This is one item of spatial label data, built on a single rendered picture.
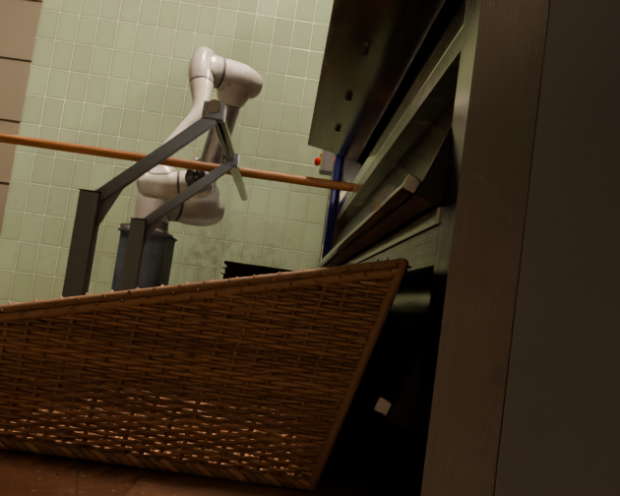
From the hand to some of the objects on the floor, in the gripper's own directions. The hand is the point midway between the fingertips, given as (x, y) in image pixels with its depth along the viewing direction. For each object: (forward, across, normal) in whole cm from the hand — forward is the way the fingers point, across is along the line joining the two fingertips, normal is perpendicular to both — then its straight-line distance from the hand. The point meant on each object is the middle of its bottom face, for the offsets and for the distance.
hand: (190, 167), depth 233 cm
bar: (+35, +119, -4) cm, 124 cm away
